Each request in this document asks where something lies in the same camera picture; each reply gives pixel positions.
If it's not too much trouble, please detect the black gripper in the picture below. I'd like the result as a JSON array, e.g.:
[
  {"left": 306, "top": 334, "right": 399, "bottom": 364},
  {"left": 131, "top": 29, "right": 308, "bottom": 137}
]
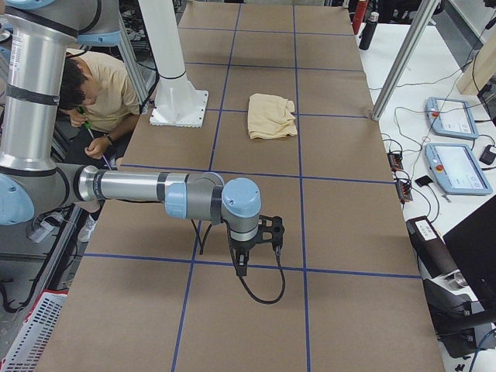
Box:
[{"left": 229, "top": 236, "right": 266, "bottom": 276}]

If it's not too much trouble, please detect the cream long-sleeve graphic shirt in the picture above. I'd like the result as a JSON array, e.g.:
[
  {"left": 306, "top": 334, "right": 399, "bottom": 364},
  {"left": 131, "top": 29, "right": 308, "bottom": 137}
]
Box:
[{"left": 247, "top": 93, "right": 298, "bottom": 140}]

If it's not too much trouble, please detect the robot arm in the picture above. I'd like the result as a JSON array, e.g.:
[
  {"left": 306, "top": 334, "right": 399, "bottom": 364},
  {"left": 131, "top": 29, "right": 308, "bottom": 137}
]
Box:
[{"left": 1, "top": 1, "right": 262, "bottom": 276}]

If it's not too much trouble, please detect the orange connector board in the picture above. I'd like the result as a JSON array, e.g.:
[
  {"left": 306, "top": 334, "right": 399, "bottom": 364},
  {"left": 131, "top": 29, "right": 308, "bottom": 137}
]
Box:
[{"left": 387, "top": 152, "right": 404, "bottom": 171}]

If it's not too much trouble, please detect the seated person in beige shirt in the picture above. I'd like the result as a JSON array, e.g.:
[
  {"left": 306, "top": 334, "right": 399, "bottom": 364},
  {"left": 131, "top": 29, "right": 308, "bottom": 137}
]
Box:
[{"left": 57, "top": 50, "right": 140, "bottom": 243}]

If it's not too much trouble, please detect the near blue teach pendant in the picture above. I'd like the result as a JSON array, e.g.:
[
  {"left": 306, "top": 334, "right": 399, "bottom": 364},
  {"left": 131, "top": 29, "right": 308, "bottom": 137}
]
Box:
[{"left": 424, "top": 143, "right": 493, "bottom": 196}]

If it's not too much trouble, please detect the blue teach pendant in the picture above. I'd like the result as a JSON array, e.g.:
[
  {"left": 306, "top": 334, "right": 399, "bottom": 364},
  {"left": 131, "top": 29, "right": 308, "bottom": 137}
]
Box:
[
  {"left": 425, "top": 97, "right": 479, "bottom": 140},
  {"left": 424, "top": 143, "right": 493, "bottom": 196}
]

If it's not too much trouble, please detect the black monitor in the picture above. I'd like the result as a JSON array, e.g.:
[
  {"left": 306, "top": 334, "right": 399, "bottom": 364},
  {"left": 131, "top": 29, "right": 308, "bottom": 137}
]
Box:
[{"left": 443, "top": 198, "right": 495, "bottom": 308}]

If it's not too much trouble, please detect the white perforated basket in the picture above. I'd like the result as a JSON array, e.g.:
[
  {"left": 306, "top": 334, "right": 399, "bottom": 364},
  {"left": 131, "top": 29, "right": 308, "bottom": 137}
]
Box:
[{"left": 1, "top": 290, "right": 67, "bottom": 371}]

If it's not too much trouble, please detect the far blue teach pendant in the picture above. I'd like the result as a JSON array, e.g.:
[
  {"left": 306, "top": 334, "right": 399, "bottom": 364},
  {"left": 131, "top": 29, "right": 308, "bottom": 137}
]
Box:
[{"left": 425, "top": 97, "right": 479, "bottom": 140}]

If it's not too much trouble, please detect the black tumbler bottle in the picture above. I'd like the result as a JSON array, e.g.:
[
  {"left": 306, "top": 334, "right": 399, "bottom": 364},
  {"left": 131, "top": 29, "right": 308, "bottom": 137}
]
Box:
[{"left": 359, "top": 12, "right": 380, "bottom": 50}]

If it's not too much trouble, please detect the black power adapter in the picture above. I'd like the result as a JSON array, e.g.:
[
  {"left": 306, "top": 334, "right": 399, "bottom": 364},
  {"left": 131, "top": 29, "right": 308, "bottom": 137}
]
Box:
[{"left": 479, "top": 145, "right": 496, "bottom": 165}]

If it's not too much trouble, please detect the red bottle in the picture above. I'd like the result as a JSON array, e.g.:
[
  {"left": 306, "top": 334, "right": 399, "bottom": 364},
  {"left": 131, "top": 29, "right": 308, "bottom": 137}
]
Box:
[{"left": 352, "top": 0, "right": 368, "bottom": 35}]

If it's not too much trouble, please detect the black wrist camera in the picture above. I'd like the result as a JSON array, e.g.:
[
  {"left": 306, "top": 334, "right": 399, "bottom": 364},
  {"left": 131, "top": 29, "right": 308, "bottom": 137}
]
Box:
[{"left": 255, "top": 215, "right": 284, "bottom": 251}]

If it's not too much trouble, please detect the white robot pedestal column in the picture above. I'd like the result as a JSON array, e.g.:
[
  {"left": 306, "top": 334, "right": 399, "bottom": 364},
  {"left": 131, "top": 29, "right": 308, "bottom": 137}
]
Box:
[{"left": 141, "top": 1, "right": 208, "bottom": 128}]

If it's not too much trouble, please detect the green handled tool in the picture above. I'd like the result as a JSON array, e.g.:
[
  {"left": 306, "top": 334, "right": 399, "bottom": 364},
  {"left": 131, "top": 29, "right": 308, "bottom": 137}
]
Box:
[{"left": 77, "top": 106, "right": 114, "bottom": 171}]

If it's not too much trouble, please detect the aluminium frame post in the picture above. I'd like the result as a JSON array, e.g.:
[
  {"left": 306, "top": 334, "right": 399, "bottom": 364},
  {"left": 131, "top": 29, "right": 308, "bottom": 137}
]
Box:
[{"left": 370, "top": 0, "right": 438, "bottom": 121}]

